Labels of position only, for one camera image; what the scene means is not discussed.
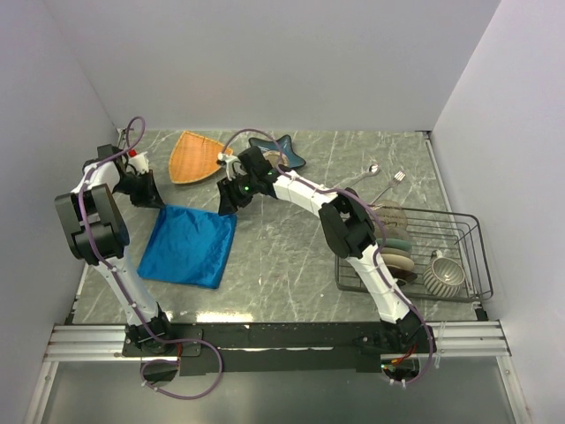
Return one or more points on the blue cloth napkin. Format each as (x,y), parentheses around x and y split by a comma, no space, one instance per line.
(188,246)

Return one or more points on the green plate in rack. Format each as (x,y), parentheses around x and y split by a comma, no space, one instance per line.
(395,243)

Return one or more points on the orange woven basket tray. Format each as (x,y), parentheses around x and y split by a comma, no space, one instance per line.
(193,158)

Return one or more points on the grey ribbed mug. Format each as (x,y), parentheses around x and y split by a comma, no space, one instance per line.
(443,277)

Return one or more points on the silver fork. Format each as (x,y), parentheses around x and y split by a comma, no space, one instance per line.
(395,181)

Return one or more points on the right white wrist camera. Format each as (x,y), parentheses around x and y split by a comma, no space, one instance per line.
(230,163)

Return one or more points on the dark blue star dish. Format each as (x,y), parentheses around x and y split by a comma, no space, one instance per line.
(271,153)

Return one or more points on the silver spoon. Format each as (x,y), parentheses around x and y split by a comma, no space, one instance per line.
(372,171)

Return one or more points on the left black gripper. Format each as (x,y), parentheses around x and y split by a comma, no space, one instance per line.
(151,198)

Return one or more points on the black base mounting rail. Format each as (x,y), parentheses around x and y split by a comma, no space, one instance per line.
(287,346)

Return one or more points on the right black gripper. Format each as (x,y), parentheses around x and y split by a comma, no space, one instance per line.
(229,199)

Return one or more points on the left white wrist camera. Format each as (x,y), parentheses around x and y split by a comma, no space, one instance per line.
(138,162)

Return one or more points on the black wire dish rack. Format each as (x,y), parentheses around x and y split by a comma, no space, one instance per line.
(459,237)

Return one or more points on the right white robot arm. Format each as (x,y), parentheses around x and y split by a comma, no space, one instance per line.
(348,226)

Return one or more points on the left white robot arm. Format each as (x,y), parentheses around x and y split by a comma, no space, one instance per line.
(96,233)

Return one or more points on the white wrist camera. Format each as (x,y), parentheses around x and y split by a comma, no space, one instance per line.
(230,163)
(138,162)

